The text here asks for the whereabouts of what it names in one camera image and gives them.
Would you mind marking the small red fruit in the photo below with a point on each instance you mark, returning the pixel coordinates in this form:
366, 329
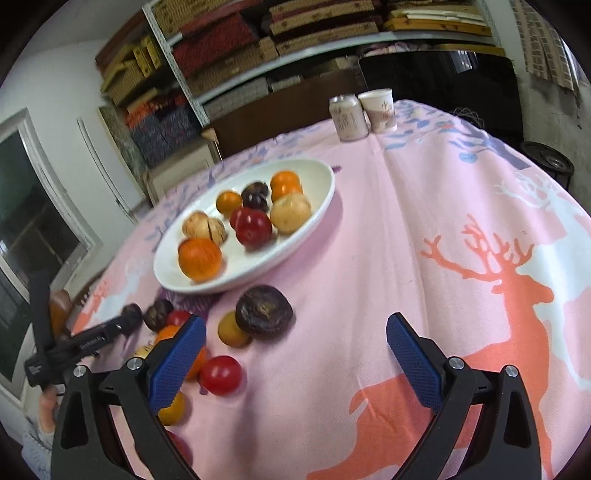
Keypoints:
178, 317

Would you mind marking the white metal shelf rack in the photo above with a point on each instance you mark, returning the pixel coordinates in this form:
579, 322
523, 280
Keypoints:
314, 48

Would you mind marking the white leaning board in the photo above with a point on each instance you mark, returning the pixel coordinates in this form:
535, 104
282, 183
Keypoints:
99, 161

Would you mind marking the yellow-orange round fruit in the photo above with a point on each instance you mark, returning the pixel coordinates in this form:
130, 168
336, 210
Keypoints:
174, 410

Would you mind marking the red cherry tomato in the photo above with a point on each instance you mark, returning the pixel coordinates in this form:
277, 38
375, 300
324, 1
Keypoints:
220, 374
181, 446

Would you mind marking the orange mandarin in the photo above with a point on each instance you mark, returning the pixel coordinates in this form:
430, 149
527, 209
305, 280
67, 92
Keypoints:
167, 333

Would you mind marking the brown wooden chair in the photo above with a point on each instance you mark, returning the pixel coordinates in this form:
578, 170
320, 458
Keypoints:
59, 314

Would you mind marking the pale spotted oblong fruit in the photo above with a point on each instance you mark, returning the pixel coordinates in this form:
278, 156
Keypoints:
204, 227

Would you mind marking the large orange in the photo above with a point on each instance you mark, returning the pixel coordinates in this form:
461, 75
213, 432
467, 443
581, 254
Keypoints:
200, 259

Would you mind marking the small orange-yellow fruit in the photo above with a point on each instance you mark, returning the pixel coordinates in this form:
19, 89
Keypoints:
229, 202

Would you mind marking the person's left hand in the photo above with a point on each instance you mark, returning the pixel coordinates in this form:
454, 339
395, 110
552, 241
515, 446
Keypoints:
48, 408

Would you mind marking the dark brown wooden cabinet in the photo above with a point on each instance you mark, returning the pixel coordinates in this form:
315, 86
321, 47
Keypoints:
277, 113

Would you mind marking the pile of yellow boxes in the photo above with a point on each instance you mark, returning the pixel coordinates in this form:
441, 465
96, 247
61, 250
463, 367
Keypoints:
122, 74

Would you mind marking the pile of blue patterned boxes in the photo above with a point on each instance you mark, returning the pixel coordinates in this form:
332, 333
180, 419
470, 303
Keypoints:
157, 129

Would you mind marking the white oval plate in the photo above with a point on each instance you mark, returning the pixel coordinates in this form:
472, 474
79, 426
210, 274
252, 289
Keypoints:
277, 258

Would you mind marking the hanging bamboo slat mat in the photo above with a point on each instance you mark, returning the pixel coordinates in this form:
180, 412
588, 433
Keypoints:
540, 41

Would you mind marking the stack of woven flat boxes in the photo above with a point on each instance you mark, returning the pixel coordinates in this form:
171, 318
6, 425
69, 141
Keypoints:
217, 44

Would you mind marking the white framed glass door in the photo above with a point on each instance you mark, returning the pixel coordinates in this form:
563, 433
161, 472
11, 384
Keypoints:
32, 217

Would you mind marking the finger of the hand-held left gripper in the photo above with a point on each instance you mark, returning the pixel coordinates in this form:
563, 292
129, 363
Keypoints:
99, 339

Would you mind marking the large dark purple passion fruit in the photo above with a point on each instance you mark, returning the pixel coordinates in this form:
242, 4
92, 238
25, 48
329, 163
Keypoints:
263, 313

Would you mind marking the black round stool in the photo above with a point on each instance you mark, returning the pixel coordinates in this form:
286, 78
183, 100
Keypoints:
549, 161

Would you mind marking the pale yellow round fruit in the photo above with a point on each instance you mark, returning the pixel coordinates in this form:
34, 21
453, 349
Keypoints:
291, 214

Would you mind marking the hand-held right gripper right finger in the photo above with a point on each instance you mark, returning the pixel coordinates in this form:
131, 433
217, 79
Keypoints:
413, 364

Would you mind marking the person's left forearm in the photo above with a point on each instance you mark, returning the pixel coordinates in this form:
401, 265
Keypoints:
37, 443

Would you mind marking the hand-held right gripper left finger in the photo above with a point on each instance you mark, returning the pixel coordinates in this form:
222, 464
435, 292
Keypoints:
178, 364

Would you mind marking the white paper cup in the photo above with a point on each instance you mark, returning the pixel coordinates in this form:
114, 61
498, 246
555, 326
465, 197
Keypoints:
378, 110

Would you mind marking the pink deer print tablecloth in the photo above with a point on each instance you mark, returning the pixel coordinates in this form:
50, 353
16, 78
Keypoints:
369, 258

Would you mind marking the small orange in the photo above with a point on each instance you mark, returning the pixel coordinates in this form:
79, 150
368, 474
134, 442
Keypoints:
286, 182

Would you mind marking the small dark purple passion fruit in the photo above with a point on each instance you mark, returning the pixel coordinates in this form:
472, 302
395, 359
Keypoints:
134, 311
158, 314
255, 194

